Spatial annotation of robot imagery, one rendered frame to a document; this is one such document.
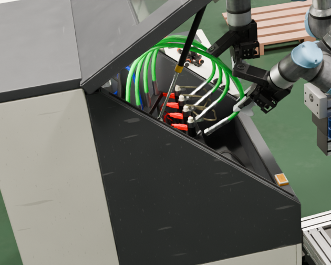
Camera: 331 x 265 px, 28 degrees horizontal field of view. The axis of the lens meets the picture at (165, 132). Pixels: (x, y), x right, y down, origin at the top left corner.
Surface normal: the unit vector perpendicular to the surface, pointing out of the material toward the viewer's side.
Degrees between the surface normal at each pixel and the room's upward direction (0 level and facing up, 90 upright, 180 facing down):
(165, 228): 90
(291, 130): 0
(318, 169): 0
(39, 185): 90
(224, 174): 90
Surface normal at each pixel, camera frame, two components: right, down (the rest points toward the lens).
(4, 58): -0.11, -0.85
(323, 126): -0.96, 0.23
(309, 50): 0.47, -0.42
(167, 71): 0.17, 0.50
